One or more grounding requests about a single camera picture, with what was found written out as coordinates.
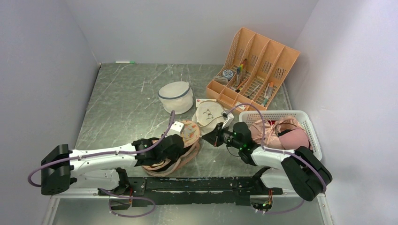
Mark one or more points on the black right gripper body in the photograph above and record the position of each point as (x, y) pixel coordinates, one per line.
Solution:
(228, 138)

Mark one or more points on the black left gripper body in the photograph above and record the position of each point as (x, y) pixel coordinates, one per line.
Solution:
(174, 156)

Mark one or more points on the tulip print mesh laundry bag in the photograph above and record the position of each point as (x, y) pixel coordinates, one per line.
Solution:
(190, 134)

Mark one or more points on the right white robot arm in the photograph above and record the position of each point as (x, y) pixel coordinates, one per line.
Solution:
(298, 170)

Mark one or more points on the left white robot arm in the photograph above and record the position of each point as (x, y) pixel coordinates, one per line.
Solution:
(105, 168)

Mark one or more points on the cream embroidered mesh laundry bag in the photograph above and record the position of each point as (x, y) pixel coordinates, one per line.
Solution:
(208, 114)

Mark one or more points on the pink satin bra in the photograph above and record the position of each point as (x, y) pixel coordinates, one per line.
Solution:
(268, 132)

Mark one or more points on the dusty pink bra cup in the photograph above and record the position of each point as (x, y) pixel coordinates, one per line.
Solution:
(292, 139)

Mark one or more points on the white blue-trimmed mesh laundry bag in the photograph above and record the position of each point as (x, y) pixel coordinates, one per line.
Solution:
(176, 96)

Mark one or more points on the white plastic laundry basket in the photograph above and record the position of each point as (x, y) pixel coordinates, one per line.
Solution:
(252, 116)

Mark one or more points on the small white red card box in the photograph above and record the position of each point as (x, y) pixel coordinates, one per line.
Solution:
(198, 101)

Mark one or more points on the orange capped pen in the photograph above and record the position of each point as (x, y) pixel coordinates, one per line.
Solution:
(269, 90)

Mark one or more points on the blue white round tin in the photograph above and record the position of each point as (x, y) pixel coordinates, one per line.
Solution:
(228, 74)

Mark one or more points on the multicolour marker pen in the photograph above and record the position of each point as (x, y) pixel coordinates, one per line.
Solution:
(238, 74)

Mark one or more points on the orange plastic file organizer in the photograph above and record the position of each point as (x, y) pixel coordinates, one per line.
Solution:
(265, 60)

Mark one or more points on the green white marker pen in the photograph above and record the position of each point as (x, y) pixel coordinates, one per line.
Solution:
(125, 62)

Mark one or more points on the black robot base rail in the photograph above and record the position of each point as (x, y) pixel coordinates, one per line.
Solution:
(197, 190)

